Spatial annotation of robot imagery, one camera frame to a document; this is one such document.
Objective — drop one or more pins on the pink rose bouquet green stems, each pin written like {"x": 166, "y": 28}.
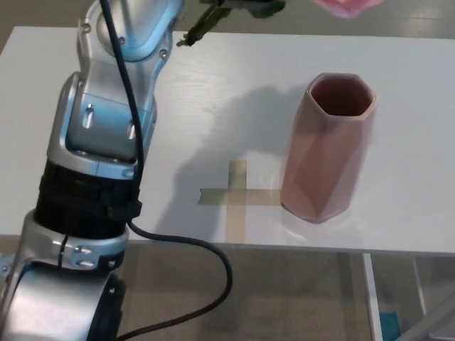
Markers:
{"x": 204, "y": 25}

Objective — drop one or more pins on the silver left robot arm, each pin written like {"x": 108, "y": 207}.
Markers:
{"x": 103, "y": 117}

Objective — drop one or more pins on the pink faceted ceramic vase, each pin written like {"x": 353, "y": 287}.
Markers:
{"x": 320, "y": 170}

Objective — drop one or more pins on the short beige tape strip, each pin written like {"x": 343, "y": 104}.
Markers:
{"x": 213, "y": 197}

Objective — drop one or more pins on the white table leg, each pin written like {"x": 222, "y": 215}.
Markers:
{"x": 420, "y": 287}
{"x": 374, "y": 302}

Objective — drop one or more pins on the teal floor marker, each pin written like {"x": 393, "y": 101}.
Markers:
{"x": 391, "y": 327}

